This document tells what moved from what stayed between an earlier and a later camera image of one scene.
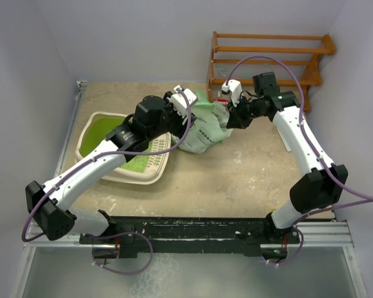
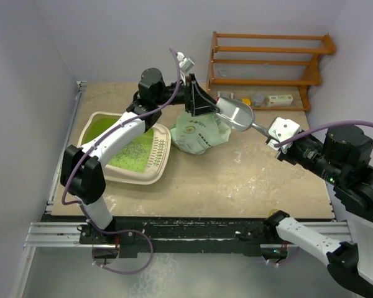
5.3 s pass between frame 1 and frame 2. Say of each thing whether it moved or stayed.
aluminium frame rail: stayed
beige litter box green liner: stayed
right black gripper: moved
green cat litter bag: moved
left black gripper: moved
